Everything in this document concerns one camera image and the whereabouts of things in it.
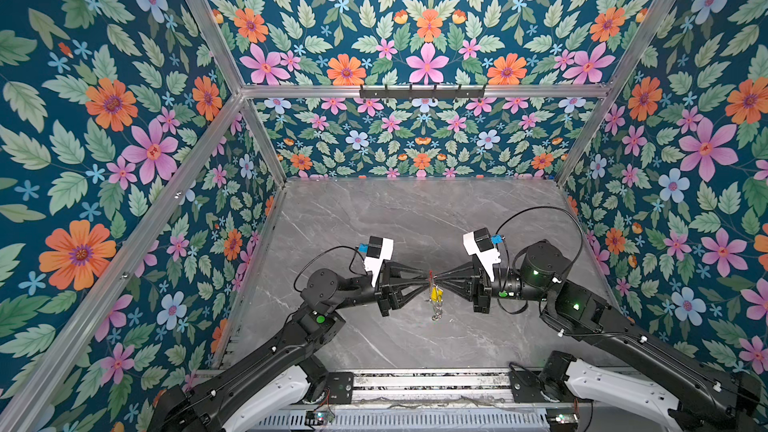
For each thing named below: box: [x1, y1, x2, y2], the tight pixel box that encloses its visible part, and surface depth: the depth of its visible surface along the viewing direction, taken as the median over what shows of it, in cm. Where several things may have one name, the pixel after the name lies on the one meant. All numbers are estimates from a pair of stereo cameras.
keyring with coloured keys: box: [429, 270, 444, 321], surface depth 59 cm
